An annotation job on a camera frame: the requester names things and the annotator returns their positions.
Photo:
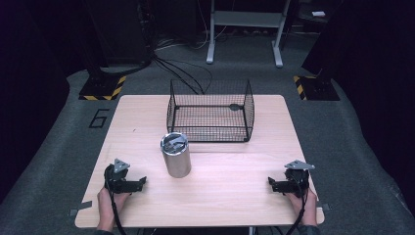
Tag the grey tape strip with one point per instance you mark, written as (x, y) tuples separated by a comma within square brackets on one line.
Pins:
[(80, 207), (325, 206)]

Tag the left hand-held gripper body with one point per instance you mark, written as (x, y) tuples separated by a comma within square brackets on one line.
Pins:
[(118, 180)]

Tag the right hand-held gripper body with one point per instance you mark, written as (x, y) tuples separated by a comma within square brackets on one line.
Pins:
[(297, 178)]

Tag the person's left hand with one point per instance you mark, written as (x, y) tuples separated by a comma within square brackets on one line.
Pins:
[(109, 204)]

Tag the black yellow striped base plate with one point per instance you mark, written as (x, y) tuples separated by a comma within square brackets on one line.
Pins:
[(318, 88), (104, 87)]

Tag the steel cylinder tumbler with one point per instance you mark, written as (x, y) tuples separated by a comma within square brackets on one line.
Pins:
[(176, 156)]

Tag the white metal stand frame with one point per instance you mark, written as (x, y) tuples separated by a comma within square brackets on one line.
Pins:
[(248, 19)]

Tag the small white box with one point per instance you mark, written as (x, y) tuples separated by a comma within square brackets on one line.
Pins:
[(318, 13)]

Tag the person's right hand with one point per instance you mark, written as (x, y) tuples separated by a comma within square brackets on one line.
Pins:
[(303, 207)]

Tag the black cabinet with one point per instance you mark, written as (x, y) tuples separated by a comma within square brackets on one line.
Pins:
[(120, 31)]

